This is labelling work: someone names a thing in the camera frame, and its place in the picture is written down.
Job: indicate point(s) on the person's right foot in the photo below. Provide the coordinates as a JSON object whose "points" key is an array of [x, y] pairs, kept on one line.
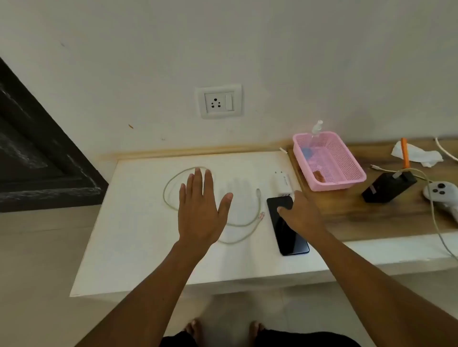
{"points": [[256, 329]]}

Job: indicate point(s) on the clear spray bottle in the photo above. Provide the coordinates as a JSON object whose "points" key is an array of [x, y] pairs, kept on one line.
{"points": [[316, 128]]}

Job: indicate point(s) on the white game controller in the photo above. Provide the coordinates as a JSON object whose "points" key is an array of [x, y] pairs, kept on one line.
{"points": [[442, 193]]}

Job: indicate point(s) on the brown wooden board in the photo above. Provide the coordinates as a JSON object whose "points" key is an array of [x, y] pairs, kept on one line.
{"points": [[358, 214]]}

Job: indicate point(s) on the black smartphone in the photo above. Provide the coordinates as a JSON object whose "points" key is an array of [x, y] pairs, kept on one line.
{"points": [[290, 241]]}

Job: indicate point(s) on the person's left hand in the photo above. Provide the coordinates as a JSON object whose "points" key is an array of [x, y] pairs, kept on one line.
{"points": [[200, 214]]}

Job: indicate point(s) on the white crumpled tissue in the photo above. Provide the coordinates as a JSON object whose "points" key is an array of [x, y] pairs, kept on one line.
{"points": [[418, 153]]}

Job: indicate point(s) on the black shorts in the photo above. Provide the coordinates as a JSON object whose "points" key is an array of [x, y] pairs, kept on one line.
{"points": [[304, 339]]}

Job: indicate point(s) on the orange cleaning cloth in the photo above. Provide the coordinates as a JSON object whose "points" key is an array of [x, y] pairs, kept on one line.
{"points": [[319, 176]]}

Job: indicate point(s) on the black carved door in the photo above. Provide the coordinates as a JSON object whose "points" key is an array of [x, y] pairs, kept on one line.
{"points": [[35, 161]]}

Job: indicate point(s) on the person's foot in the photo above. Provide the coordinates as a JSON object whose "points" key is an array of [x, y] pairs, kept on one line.
{"points": [[256, 329], [194, 329]]}

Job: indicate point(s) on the person's right hand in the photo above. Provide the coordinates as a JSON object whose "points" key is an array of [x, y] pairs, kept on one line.
{"points": [[304, 218]]}

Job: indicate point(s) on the white charger adapter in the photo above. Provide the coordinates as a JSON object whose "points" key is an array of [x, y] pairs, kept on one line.
{"points": [[282, 182]]}

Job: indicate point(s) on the person's left forearm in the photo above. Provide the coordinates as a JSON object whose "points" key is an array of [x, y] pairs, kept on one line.
{"points": [[150, 304]]}

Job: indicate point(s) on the white wall socket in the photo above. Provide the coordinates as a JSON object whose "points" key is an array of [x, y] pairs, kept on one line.
{"points": [[202, 107]]}

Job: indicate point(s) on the black power bank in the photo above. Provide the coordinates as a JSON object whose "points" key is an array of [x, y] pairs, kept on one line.
{"points": [[386, 187]]}

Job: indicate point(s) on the orange pen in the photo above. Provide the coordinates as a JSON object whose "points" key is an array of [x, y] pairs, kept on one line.
{"points": [[405, 153]]}

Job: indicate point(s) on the person's right forearm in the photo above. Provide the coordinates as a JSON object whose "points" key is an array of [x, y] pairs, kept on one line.
{"points": [[375, 293]]}

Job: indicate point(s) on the pink plastic basket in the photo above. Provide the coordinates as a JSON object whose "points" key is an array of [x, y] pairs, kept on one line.
{"points": [[340, 161]]}

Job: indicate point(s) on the person's left foot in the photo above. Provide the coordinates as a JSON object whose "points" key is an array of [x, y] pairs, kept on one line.
{"points": [[194, 329]]}

